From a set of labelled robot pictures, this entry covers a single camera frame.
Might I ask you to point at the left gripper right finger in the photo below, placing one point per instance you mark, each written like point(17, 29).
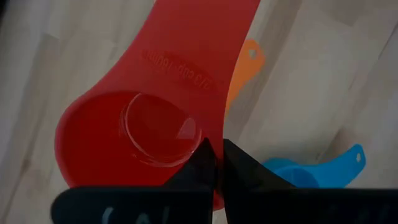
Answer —
point(295, 205)

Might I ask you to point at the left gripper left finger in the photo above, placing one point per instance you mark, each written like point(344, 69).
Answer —
point(140, 205)

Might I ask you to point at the light blue measuring cup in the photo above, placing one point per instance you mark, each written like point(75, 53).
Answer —
point(326, 174)

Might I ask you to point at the red measuring cup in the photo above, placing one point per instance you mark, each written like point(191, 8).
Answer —
point(109, 140)

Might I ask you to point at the orange measuring cup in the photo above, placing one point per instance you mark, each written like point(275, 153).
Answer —
point(247, 68)

